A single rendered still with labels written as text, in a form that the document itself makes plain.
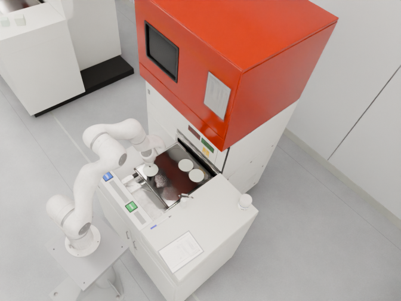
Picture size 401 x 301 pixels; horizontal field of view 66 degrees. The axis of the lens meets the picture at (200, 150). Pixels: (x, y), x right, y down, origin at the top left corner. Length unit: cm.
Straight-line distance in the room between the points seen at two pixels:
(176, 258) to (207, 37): 113
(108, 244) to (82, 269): 18
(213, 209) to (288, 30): 105
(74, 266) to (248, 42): 146
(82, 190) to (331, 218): 244
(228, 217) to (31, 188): 200
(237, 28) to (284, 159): 211
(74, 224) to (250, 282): 170
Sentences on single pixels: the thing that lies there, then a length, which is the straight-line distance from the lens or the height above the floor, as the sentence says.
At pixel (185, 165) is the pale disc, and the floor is 90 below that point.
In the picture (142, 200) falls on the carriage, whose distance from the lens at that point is 197.
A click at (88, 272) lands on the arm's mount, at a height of 86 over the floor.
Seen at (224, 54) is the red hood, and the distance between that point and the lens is 140.
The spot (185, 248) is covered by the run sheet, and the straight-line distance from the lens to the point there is 176.
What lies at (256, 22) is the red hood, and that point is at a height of 182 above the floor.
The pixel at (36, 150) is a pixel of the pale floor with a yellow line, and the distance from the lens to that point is 348.
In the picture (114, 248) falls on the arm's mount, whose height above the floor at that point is 86.
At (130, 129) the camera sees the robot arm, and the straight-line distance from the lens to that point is 144.
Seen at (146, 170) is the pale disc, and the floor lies 90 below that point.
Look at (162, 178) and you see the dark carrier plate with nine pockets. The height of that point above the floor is 90.
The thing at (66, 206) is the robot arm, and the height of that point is 129.
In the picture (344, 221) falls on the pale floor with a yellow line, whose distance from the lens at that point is 334.
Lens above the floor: 264
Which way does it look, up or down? 54 degrees down
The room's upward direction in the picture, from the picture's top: 10 degrees clockwise
